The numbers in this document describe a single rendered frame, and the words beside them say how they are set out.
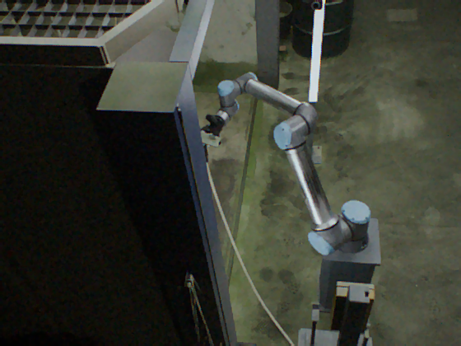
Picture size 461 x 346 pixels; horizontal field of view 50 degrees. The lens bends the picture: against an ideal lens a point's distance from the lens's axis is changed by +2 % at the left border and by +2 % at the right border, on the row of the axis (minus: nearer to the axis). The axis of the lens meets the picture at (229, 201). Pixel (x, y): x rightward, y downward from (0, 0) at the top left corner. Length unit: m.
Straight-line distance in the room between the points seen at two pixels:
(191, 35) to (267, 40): 3.12
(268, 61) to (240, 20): 0.45
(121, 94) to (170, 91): 0.11
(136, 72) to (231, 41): 3.26
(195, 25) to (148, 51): 1.09
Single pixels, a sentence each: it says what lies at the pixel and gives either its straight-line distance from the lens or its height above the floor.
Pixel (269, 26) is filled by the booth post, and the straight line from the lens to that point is 4.35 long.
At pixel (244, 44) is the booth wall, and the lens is 4.47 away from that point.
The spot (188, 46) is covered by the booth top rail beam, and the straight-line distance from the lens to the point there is 1.28.
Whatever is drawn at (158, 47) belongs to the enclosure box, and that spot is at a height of 1.66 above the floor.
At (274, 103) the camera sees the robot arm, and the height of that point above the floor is 1.30.
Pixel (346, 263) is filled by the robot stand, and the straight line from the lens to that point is 2.81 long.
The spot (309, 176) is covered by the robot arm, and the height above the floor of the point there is 1.17.
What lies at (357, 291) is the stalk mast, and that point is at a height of 1.64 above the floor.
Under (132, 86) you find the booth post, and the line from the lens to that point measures 1.19.
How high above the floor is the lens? 2.99
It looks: 51 degrees down
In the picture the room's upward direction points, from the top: 8 degrees counter-clockwise
